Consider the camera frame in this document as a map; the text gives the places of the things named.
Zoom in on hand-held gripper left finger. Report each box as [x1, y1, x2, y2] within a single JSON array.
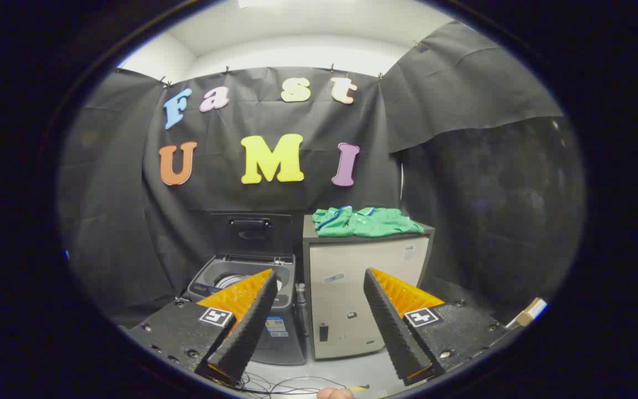
[[128, 268, 279, 387]]

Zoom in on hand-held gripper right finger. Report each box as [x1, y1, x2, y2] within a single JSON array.
[[363, 268, 511, 387]]

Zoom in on dark grey washing machine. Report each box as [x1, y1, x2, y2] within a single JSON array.
[[183, 253, 307, 366]]

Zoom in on green polo shirt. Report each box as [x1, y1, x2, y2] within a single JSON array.
[[312, 206, 425, 239]]

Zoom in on beige cabinet with grey top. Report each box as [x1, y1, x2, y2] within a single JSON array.
[[302, 215, 436, 361]]

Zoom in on cardboard piece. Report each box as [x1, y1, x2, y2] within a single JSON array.
[[506, 298, 548, 329]]

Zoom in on grey washing machine hose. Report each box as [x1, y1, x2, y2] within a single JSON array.
[[296, 283, 310, 339]]

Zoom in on thin black floor cables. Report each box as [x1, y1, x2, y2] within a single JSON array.
[[236, 370, 353, 396]]

